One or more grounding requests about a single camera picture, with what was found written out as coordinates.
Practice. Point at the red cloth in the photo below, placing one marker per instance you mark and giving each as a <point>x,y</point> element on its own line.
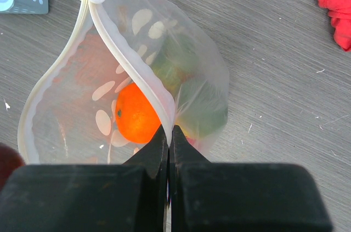
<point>339,12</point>

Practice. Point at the yellow green mango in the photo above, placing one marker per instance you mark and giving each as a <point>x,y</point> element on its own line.
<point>202,108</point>

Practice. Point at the dark red apple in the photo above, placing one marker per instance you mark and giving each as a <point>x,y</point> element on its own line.
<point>10,160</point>

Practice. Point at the green orange fruit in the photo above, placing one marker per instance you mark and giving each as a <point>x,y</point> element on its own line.
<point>176,62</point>

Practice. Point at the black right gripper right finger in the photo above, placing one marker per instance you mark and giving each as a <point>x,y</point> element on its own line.
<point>181,151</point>

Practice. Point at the clear dotted zip bag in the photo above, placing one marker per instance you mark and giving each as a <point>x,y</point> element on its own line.
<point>69,116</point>

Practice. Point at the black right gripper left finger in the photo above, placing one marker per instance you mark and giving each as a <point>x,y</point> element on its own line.
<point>153,155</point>

